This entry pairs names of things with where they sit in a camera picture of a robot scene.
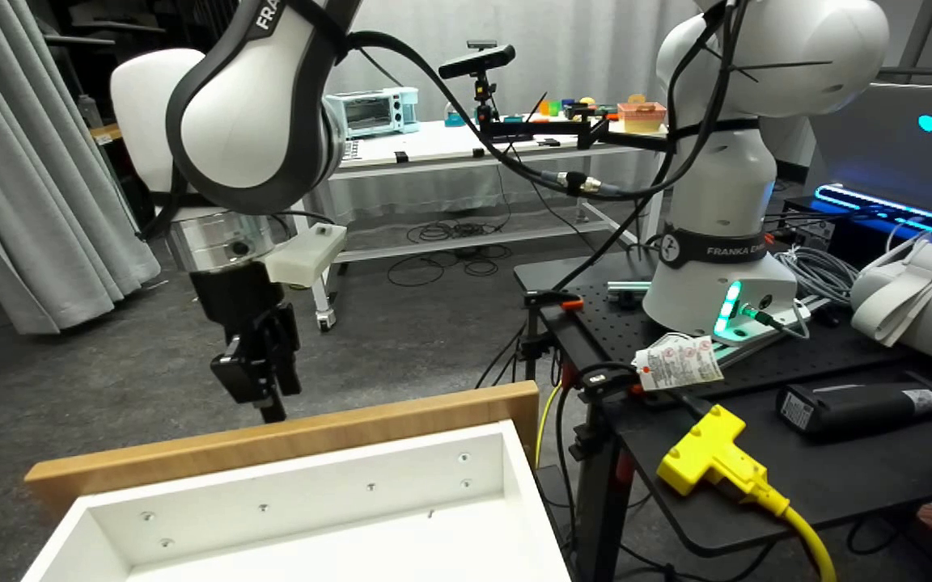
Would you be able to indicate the black power brick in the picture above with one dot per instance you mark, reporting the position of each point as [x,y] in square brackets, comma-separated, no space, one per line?
[856,408]

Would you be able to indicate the wooden front white drawer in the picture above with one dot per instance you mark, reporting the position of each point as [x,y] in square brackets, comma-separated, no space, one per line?
[432,491]

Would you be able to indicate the teal toy microwave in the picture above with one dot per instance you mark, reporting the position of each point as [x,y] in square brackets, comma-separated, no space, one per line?
[390,111]

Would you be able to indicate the white VR headset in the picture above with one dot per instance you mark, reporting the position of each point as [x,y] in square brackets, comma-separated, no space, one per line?
[895,296]

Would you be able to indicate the white folding table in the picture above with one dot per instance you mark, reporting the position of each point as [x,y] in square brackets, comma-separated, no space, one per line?
[446,172]

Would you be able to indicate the black robot cart table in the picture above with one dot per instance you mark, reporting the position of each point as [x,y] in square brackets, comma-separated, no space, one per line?
[838,482]

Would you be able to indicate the yellow power outlet box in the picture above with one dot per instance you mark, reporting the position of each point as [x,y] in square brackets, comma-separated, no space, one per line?
[710,455]

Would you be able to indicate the crumpled white red packet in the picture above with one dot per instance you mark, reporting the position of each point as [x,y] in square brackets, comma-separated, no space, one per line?
[678,365]

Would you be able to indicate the black camera on stand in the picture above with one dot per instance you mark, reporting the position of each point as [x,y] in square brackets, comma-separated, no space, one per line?
[476,64]

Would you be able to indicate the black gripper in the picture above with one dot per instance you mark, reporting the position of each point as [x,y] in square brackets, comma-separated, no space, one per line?
[256,331]

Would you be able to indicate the grey curtain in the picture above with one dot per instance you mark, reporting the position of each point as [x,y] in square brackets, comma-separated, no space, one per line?
[71,246]

